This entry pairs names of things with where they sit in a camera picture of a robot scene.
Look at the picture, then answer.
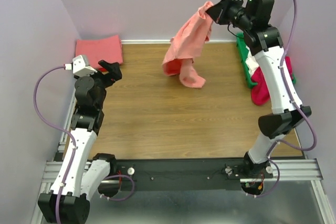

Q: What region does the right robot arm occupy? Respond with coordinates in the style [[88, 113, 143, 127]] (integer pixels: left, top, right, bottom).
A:
[[207, 0, 311, 178]]

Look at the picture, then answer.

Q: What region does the salmon pink t-shirt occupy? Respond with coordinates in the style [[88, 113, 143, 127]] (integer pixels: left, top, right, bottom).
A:
[[162, 1, 213, 89]]

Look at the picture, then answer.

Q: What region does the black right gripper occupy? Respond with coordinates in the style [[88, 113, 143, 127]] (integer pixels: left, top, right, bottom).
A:
[[205, 0, 252, 31]]

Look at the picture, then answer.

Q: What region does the folded coral t-shirt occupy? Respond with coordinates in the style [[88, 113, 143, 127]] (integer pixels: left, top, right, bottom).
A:
[[75, 35, 123, 69]]

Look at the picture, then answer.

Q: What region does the magenta t-shirt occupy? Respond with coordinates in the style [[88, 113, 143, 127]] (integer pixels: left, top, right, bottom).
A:
[[250, 56, 294, 107]]

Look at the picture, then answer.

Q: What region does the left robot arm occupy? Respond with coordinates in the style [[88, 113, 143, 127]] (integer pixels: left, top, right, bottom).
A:
[[36, 59, 122, 223]]

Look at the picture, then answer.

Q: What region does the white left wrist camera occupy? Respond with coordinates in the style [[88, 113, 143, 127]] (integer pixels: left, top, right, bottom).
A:
[[64, 55, 97, 77]]

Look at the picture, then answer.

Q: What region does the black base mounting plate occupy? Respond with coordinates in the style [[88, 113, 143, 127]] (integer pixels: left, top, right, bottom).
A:
[[88, 157, 274, 198]]

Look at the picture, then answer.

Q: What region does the green plastic bin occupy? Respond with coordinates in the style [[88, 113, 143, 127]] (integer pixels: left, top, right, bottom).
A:
[[236, 33, 296, 89]]

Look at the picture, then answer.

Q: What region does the white t-shirt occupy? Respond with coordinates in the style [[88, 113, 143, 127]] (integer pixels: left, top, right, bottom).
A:
[[245, 50, 259, 77]]

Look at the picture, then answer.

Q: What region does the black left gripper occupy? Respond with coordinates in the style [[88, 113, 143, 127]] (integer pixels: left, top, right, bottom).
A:
[[75, 60, 122, 109]]

